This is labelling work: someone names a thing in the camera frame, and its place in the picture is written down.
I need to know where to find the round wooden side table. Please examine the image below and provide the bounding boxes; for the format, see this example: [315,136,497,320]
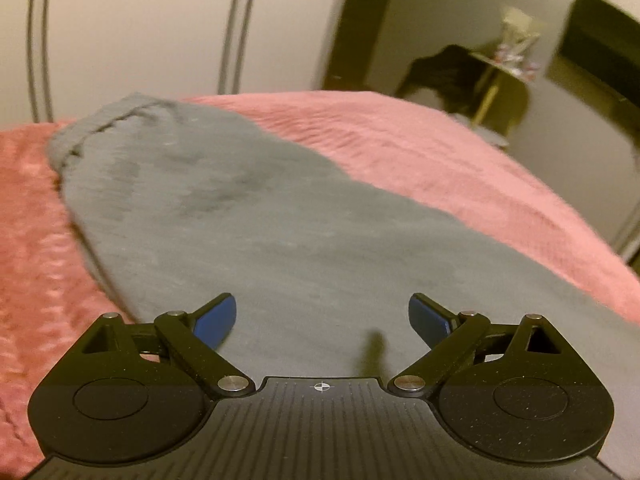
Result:
[469,50,542,133]

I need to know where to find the pink ribbed blanket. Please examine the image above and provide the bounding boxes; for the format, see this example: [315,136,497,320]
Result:
[0,90,640,480]

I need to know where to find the wall television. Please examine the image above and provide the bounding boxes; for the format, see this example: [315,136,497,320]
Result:
[546,0,640,137]

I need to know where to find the black jacket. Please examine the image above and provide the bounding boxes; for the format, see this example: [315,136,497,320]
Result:
[394,44,531,137]

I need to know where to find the white wardrobe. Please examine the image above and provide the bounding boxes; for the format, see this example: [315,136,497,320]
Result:
[0,0,353,126]

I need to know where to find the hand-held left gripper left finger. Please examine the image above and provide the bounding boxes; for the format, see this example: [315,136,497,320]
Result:
[80,293,252,399]

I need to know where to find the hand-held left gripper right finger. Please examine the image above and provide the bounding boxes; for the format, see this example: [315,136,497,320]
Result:
[391,292,564,399]

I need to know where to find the wrapped bouquet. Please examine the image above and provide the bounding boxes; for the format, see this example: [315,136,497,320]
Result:
[496,6,542,68]

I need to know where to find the dark wooden door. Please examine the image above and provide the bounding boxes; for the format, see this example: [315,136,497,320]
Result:
[322,0,402,95]

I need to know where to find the grey pants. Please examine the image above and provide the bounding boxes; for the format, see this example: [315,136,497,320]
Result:
[46,92,640,461]

